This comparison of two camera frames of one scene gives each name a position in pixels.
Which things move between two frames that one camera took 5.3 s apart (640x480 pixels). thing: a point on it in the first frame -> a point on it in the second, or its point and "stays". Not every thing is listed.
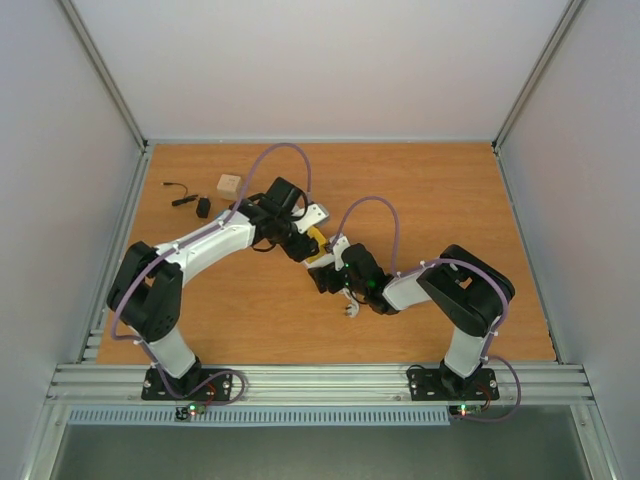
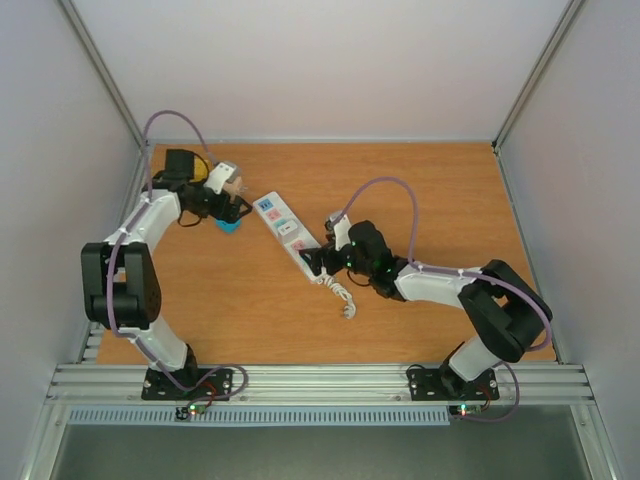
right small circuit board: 464,409 stays
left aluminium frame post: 104,73 stays
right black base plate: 426,385 stays
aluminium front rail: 322,385 stays
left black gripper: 302,249 -> 233,215
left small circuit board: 192,409 stays
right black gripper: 326,281 -> 325,256
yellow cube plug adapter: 322,242 -> 200,170
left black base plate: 197,385 stays
